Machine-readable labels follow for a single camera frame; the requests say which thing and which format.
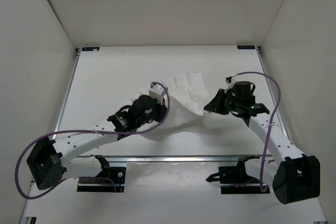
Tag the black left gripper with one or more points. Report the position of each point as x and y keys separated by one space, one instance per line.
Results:
x=163 y=108

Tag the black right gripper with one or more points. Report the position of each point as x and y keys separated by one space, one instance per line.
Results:
x=216 y=105

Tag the white pleated skirt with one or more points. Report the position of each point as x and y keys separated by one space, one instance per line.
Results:
x=188 y=96

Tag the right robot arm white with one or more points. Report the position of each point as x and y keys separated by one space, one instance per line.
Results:
x=291 y=174

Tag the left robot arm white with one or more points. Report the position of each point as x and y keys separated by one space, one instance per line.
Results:
x=52 y=161

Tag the right blue corner label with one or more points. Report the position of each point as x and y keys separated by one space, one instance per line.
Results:
x=246 y=47

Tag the blue corner label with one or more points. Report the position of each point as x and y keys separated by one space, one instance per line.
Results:
x=90 y=49
x=246 y=47

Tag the left blue corner label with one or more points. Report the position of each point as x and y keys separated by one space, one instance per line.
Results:
x=90 y=49

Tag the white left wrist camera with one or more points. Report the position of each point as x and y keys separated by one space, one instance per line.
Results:
x=156 y=91

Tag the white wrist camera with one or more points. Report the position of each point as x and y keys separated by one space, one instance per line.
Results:
x=156 y=91
x=230 y=83

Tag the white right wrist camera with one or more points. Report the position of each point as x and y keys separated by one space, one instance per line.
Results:
x=230 y=83

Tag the aluminium right side rail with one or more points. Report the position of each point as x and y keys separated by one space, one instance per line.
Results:
x=273 y=90

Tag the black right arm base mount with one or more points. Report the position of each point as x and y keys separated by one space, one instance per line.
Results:
x=235 y=181

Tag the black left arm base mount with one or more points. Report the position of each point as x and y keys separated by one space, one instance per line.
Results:
x=110 y=179

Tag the aluminium table front rail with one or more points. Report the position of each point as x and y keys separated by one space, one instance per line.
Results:
x=173 y=159

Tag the aluminium left side rail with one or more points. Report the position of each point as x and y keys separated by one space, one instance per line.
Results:
x=68 y=88

